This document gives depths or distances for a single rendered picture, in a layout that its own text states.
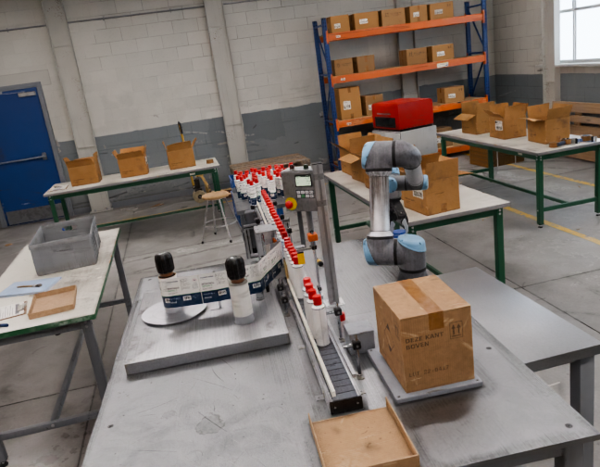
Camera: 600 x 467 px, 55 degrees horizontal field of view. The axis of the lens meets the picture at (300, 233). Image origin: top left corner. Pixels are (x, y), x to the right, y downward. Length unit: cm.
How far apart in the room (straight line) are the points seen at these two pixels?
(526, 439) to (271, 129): 872
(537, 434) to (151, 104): 878
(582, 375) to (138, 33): 867
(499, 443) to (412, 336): 39
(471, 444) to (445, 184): 262
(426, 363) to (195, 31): 852
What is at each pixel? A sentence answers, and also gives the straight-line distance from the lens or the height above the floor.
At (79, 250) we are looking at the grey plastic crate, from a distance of 416.
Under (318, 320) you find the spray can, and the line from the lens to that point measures 221.
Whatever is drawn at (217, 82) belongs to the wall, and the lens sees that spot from 998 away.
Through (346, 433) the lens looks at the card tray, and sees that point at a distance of 188.
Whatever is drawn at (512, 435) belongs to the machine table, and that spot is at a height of 83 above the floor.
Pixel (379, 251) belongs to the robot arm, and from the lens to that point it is 251.
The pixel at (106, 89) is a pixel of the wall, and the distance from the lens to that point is 998.
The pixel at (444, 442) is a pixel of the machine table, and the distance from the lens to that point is 183.
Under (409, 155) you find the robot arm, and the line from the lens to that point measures 251.
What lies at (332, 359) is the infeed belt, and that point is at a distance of 218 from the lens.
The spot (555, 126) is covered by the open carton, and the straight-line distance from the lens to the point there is 652.
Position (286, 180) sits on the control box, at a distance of 261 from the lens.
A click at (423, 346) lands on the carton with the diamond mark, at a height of 101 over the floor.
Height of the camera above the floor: 194
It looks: 17 degrees down
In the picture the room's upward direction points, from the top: 8 degrees counter-clockwise
